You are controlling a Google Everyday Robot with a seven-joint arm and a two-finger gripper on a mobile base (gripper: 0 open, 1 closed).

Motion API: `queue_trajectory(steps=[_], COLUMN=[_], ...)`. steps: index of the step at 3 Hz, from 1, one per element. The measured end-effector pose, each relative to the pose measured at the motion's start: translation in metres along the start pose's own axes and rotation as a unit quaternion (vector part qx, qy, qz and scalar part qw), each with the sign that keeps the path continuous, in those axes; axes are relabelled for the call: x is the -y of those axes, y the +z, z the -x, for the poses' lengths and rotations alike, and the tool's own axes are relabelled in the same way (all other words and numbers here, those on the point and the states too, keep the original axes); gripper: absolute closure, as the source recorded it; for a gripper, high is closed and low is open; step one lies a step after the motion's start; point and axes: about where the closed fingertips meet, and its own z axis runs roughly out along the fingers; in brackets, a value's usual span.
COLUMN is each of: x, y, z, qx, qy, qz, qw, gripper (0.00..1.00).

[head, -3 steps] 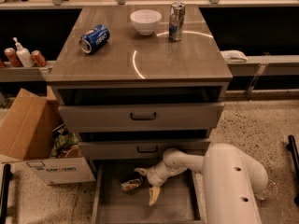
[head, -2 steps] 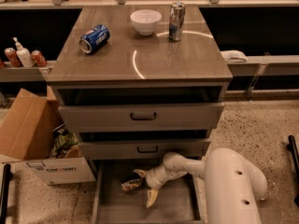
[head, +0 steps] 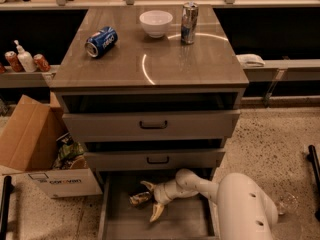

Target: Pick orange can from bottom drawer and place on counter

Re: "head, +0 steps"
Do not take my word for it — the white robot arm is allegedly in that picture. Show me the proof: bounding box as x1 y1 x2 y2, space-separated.
142 169 278 240

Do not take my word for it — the black bar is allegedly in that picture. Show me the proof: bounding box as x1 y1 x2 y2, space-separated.
307 145 320 221
0 176 14 240

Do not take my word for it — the white cardboard box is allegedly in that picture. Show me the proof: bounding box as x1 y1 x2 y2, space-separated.
28 168 102 198

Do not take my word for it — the clear glass cup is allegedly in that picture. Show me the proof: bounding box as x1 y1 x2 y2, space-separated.
276 192 298 216

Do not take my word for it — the grey drawer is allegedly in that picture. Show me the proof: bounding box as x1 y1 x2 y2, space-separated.
84 149 225 171
63 110 240 142
98 170 217 240

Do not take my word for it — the grey drawer cabinet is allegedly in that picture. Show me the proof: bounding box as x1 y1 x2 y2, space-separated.
49 4 250 185

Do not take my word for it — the middle grey drawer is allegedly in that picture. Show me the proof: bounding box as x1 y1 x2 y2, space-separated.
84 149 225 171

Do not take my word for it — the red soda can left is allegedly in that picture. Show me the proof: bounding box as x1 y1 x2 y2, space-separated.
5 51 23 72

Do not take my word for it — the brown cardboard box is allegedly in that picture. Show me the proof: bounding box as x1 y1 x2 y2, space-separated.
0 95 65 172

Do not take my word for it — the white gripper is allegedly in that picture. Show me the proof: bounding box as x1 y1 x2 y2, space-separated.
141 180 182 222

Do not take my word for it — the green snack bag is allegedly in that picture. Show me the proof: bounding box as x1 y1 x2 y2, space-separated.
52 133 87 170

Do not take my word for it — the bottom grey drawer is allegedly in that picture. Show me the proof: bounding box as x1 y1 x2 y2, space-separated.
98 170 217 240

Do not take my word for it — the white folded cloth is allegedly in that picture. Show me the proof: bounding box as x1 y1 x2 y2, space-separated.
237 54 265 67

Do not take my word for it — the orange gold soda can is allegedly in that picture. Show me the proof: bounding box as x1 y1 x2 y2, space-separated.
129 191 153 207

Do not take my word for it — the black bar left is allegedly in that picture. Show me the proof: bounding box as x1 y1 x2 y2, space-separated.
0 176 14 240

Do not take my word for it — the tall silver blue can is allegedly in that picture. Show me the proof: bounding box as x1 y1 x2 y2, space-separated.
181 1 199 44

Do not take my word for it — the blue pepsi can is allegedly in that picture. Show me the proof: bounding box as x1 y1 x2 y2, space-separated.
85 26 118 58

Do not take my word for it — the top grey drawer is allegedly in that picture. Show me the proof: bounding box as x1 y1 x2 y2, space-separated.
63 110 240 142

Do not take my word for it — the black bar right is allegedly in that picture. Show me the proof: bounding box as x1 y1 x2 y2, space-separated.
307 145 320 221

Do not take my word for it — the white bowl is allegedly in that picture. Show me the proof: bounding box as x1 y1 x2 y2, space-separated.
139 10 173 38

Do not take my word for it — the red soda can right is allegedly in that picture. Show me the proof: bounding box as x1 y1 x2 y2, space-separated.
33 54 51 72

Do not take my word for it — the white pump bottle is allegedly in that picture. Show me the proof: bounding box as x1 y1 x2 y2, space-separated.
14 40 37 73

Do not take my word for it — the red soda can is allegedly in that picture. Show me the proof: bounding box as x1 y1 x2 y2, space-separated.
33 54 51 72
5 51 23 72

